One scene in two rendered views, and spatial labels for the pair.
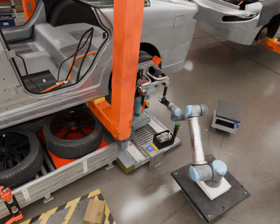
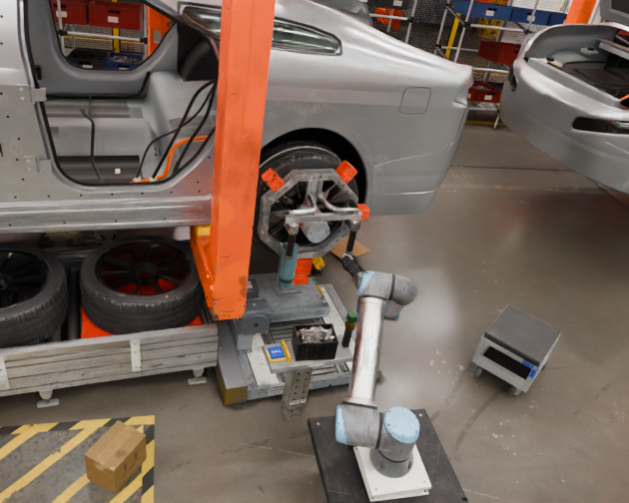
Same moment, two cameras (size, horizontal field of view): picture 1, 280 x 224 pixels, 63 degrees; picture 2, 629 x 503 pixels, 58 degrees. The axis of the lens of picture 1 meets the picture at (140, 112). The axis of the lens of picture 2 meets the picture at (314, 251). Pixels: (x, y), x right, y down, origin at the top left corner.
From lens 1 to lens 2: 0.88 m
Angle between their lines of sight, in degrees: 15
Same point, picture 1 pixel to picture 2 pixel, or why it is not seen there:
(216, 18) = (560, 119)
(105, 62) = not seen: hidden behind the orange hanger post
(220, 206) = not seen: outside the picture
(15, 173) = not seen: outside the picture
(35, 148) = (50, 289)
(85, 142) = (149, 303)
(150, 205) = (247, 481)
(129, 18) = (237, 56)
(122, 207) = (183, 465)
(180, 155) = not seen: hidden behind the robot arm
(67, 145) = (111, 300)
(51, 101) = (103, 205)
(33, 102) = (68, 197)
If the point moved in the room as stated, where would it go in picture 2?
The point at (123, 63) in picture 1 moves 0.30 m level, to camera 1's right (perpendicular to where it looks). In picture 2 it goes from (224, 145) to (292, 167)
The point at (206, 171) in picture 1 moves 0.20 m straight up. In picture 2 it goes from (365, 423) to (375, 389)
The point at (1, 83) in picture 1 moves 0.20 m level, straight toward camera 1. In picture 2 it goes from (13, 146) to (5, 166)
